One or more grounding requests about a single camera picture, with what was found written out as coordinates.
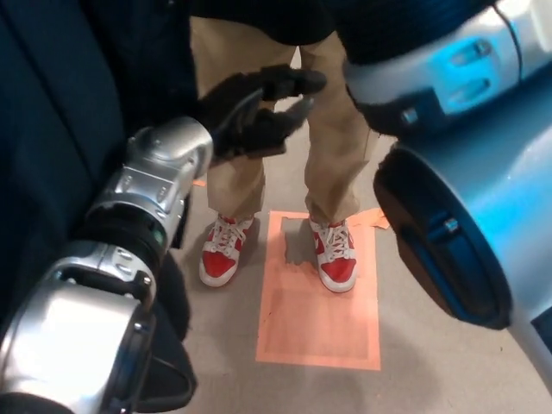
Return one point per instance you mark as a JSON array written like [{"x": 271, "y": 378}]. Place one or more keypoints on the orange floor mat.
[{"x": 319, "y": 328}]

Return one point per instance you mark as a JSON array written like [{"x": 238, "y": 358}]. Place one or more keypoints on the large crumpled orange tape scrap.
[{"x": 368, "y": 219}]

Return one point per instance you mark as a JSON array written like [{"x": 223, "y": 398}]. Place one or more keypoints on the small orange tape scrap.
[{"x": 199, "y": 183}]

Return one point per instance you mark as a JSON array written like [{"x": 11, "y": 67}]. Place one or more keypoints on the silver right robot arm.
[{"x": 474, "y": 224}]

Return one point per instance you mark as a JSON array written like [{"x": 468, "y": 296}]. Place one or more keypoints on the black knit sweater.
[{"x": 293, "y": 21}]

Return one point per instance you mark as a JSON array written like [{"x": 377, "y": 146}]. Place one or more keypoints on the dark teal coat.
[{"x": 52, "y": 108}]

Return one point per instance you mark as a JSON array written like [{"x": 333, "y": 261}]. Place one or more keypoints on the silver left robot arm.
[{"x": 64, "y": 310}]

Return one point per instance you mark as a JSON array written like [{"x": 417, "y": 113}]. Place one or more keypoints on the red and white sneaker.
[
  {"x": 334, "y": 267},
  {"x": 222, "y": 263}
]

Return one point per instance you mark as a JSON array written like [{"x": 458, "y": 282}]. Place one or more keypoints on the khaki trousers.
[{"x": 332, "y": 151}]

